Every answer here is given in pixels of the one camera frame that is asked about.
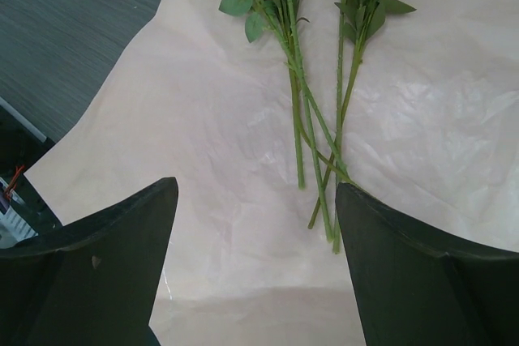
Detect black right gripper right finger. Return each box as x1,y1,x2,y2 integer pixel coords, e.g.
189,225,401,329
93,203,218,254
336,183,518,345

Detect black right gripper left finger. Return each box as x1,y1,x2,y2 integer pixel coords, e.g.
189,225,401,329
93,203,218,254
1,177,178,345

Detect pink wrapping paper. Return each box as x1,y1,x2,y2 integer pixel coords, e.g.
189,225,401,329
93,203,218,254
27,0,518,345

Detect pink artificial flower bouquet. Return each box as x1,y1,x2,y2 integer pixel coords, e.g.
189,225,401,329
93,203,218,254
208,0,418,254

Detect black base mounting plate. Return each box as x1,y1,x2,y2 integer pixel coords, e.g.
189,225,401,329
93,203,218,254
1,100,62,249

